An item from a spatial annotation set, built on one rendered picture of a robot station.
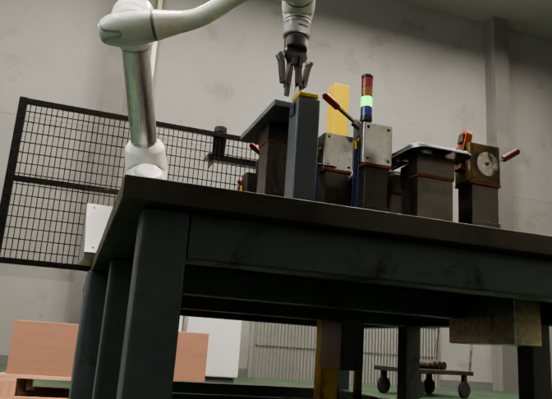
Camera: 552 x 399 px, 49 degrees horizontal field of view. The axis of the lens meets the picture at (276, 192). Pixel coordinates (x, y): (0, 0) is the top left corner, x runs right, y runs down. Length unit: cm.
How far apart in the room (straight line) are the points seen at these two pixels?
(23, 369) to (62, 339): 30
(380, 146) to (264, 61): 831
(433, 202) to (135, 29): 106
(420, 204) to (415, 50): 967
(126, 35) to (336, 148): 76
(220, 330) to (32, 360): 323
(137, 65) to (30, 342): 260
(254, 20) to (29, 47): 345
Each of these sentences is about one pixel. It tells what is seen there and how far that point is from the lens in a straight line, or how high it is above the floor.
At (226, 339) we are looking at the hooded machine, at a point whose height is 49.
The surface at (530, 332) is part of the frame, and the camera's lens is 202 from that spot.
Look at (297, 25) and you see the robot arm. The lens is 199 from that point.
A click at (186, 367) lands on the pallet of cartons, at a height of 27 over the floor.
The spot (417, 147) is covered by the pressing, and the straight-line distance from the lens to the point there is 170.
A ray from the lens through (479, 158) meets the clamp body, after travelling 186.
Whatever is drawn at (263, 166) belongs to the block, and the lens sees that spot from 195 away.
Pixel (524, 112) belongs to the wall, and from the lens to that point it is 1223.
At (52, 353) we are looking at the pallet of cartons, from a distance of 440.
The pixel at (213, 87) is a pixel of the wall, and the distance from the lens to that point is 952.
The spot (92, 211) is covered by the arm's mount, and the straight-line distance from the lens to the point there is 245.
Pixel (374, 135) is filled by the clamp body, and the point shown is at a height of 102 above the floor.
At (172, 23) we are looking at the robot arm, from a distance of 203.
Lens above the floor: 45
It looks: 14 degrees up
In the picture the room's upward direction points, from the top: 4 degrees clockwise
